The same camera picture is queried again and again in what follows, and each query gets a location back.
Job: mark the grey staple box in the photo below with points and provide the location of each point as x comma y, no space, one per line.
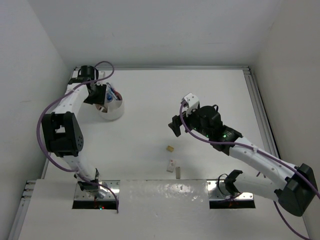
178,172

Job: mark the yellow eraser block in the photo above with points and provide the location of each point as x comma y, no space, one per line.
170,148

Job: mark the pink stapler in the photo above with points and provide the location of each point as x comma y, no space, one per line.
102,108

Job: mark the red pen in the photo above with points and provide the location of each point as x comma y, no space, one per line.
116,93

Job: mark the metal base plate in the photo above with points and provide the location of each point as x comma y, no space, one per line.
102,192
218,192

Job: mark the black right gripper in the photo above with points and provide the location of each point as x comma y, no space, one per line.
175,124

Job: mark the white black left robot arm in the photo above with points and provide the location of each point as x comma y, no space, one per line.
62,133

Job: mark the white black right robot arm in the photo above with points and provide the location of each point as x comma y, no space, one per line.
293,187

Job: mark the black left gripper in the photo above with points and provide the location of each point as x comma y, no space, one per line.
99,99

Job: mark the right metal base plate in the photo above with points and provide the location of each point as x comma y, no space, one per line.
218,192

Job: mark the clear blue gel pen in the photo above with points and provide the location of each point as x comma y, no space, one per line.
109,98

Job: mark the blue ballpoint pen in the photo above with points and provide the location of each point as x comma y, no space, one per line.
107,84

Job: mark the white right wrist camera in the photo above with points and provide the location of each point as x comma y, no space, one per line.
190,102

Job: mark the white round desk organizer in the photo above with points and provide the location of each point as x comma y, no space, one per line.
115,109

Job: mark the white correction tape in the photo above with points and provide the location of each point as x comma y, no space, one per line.
171,166

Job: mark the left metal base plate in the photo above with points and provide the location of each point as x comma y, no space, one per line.
102,192

